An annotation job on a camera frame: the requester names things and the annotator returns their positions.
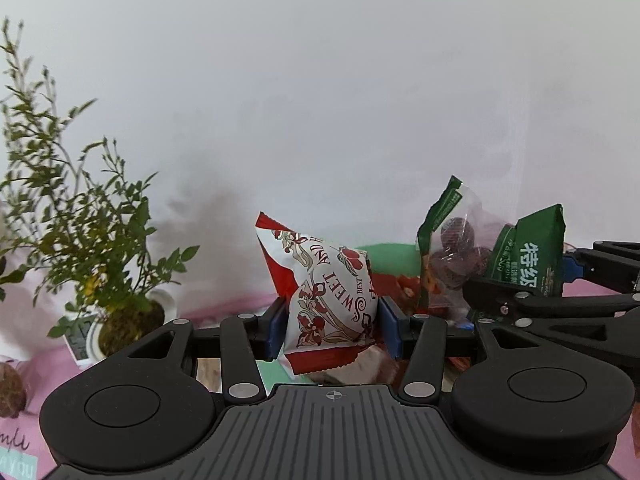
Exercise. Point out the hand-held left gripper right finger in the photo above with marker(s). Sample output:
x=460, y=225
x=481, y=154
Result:
x=390, y=332

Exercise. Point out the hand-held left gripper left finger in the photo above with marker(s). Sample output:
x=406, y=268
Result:
x=277, y=332

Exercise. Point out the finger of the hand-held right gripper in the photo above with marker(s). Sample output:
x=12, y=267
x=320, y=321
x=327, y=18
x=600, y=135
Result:
x=487, y=295
x=574, y=265

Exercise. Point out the green transparent snack bag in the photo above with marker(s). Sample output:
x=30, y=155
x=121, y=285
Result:
x=530, y=255

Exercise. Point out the red white floral snack packet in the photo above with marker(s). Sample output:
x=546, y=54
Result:
x=325, y=300

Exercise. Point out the green plastic bowl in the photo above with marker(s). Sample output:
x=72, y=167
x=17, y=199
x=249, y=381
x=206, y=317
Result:
x=395, y=257

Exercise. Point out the person's right forearm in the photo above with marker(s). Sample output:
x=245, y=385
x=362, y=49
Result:
x=636, y=430

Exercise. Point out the blue candy packet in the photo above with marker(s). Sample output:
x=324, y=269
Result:
x=466, y=326

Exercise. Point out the red gold patterned packet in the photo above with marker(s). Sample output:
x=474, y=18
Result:
x=400, y=290

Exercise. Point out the plant in white pot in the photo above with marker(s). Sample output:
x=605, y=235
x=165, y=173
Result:
x=125, y=330

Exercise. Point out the white digital clock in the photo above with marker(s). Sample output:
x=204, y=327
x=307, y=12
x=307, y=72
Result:
x=80, y=345

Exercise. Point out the pink tablecloth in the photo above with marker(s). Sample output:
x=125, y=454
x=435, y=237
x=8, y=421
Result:
x=40, y=380

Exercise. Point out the brown round object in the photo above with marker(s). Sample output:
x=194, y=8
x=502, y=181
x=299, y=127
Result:
x=10, y=390

